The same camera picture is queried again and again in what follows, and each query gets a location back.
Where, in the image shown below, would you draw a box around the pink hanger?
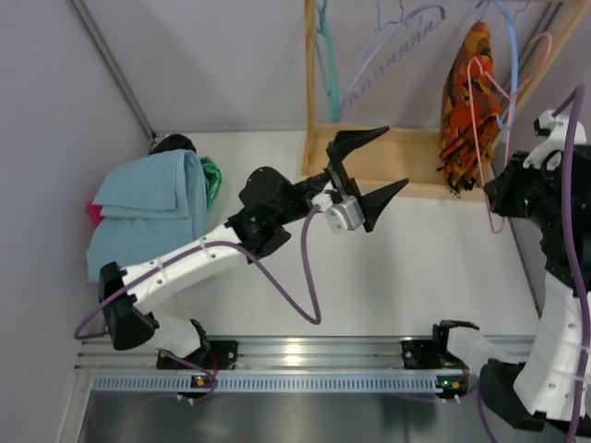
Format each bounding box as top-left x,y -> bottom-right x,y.
465,31 -> 554,234

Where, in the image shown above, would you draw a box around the lilac hanger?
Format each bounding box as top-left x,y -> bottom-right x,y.
340,4 -> 447,120

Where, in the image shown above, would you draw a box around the black trousers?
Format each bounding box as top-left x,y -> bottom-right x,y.
150,133 -> 197,155

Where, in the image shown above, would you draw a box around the light blue trousers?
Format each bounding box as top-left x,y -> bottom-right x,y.
86,150 -> 207,282

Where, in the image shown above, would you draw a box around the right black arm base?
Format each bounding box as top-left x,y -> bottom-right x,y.
401,339 -> 465,370

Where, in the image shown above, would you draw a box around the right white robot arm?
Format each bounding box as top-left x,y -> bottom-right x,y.
433,144 -> 590,441

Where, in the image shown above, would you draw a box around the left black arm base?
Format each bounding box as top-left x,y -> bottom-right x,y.
156,340 -> 238,371

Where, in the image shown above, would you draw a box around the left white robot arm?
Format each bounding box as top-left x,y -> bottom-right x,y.
100,126 -> 409,364

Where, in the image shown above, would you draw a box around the teal hanger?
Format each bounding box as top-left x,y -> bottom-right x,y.
314,0 -> 340,123

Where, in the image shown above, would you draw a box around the orange patterned trousers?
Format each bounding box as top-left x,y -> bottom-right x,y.
439,21 -> 501,194

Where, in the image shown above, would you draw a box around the light blue hanger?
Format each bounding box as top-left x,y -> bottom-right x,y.
340,0 -> 422,113

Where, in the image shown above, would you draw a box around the wooden clothes rack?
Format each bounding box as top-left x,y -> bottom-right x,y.
301,1 -> 590,202

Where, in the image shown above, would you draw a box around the green garment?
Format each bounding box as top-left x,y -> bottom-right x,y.
200,157 -> 223,211

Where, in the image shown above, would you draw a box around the pink garment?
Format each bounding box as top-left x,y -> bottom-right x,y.
86,201 -> 104,227

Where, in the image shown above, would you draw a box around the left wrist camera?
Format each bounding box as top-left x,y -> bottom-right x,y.
313,192 -> 365,234

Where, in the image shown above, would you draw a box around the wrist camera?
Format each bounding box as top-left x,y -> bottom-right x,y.
313,192 -> 365,234
523,110 -> 570,171

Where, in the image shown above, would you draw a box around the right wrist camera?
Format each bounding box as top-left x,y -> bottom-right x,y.
523,110 -> 570,171

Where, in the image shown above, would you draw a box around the aluminium mounting rail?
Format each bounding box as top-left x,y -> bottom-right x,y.
73,335 -> 546,374

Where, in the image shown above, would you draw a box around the slotted cable duct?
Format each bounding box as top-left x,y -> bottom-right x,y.
92,372 -> 468,394

